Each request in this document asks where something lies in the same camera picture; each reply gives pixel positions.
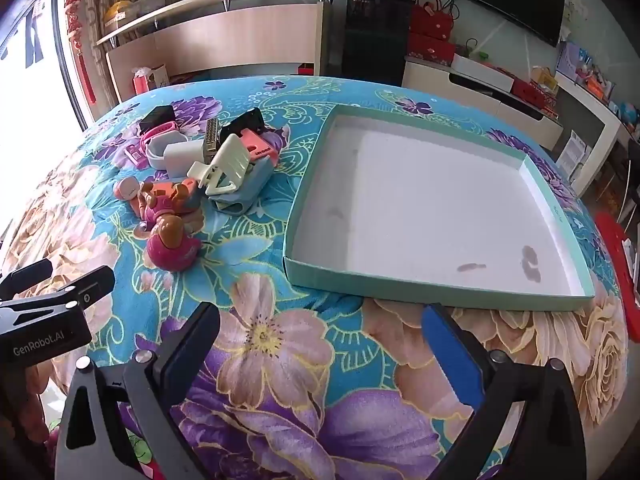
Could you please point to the yellow container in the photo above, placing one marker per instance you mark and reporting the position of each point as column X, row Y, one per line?
column 117, row 11

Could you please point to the white charger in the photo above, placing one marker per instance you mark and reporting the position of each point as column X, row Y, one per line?
column 181, row 159

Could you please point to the salmon orange case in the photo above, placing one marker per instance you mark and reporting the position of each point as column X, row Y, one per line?
column 260, row 147

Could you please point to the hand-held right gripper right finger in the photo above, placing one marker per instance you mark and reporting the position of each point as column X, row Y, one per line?
column 450, row 355

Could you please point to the red gift box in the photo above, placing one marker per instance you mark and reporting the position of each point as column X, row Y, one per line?
column 430, row 50

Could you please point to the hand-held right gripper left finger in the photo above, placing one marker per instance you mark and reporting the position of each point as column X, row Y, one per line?
column 186, row 345

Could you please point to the white flat box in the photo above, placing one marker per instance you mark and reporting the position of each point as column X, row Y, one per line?
column 477, row 67

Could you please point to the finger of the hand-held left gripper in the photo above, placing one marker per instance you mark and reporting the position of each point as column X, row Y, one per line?
column 92, row 287
column 27, row 277

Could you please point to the red plastic stool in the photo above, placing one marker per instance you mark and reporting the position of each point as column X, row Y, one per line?
column 617, row 250

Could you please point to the red flat box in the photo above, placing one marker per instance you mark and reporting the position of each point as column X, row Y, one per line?
column 535, row 92

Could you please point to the light wood shelf unit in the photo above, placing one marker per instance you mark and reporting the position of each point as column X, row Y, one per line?
column 240, row 35

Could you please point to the patterned curtain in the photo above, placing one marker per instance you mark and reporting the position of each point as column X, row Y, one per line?
column 95, row 0

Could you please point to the teal cardboard box lid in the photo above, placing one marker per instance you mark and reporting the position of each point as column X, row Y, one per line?
column 425, row 200

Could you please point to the patterned metal lighter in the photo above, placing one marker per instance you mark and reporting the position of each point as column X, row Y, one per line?
column 211, row 136

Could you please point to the black toy car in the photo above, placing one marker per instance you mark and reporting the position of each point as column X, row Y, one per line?
column 246, row 121

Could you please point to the black speaker cabinet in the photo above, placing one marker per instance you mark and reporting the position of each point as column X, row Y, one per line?
column 372, row 35

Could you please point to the white television cabinet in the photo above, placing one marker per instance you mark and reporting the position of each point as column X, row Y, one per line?
column 500, row 107

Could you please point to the white carton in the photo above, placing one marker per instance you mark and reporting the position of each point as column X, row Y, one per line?
column 161, row 76

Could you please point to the red tissue pack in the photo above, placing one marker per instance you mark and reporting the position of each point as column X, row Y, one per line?
column 141, row 82

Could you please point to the black charger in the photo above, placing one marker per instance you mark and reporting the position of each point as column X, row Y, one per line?
column 156, row 115

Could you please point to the white watch band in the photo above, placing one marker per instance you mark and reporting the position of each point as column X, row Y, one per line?
column 156, row 157

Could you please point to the red hanging ornament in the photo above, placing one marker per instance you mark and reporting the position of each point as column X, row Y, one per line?
column 79, row 25

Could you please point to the red gift bag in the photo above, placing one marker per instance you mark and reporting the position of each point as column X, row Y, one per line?
column 431, row 19

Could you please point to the small red box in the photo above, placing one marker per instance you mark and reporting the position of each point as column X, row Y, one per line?
column 305, row 69

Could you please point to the pink watch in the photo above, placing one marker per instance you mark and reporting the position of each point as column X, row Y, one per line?
column 159, row 135

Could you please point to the pink lighter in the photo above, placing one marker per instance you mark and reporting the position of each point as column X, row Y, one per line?
column 134, row 154

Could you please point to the floral blanket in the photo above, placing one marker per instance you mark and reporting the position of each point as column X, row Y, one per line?
column 280, row 340

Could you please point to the pink toy figure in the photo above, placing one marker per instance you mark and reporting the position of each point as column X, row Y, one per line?
column 170, row 246

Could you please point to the cream folding phone stand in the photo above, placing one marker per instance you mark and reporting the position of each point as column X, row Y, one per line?
column 232, row 159

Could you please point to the dark hanging trousers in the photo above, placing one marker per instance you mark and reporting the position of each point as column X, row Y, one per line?
column 31, row 42

